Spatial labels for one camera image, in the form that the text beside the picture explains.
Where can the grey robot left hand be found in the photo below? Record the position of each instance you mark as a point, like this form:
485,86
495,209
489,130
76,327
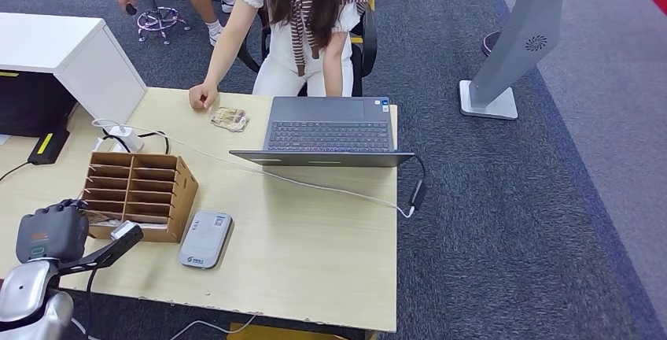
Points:
52,233

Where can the person's right hand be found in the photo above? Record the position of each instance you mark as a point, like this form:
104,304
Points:
203,97

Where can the person's right forearm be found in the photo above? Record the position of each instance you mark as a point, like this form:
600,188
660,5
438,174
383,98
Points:
221,61

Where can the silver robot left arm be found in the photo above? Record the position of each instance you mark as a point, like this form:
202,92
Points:
28,296

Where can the person's left forearm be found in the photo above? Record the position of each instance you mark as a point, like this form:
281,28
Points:
333,72

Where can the white card in organizer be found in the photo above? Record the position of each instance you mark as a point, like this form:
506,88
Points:
152,226

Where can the brown cardboard card organizer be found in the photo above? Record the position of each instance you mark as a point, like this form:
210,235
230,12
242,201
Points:
151,191

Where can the grey card reader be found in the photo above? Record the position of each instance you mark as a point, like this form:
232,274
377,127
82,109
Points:
205,239

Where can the white power charger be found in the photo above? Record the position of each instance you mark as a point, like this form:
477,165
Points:
126,138

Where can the black base with yellow label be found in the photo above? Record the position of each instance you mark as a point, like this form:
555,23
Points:
48,145

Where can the chrome stool base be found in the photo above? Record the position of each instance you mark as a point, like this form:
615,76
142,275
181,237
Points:
156,19

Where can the grey open laptop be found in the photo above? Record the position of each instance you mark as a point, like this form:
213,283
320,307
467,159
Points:
328,134

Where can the black screen panel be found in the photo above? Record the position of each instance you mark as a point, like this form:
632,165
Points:
28,104

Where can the white cabinet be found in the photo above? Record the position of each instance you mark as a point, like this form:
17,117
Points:
57,43

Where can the black office chair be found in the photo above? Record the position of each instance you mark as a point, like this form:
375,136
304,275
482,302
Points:
369,45

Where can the round black floor base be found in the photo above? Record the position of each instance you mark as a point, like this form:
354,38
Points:
486,46

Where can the grey kiosk stand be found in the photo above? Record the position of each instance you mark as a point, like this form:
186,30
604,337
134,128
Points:
521,30

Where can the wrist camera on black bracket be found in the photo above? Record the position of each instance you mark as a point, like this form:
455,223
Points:
124,232

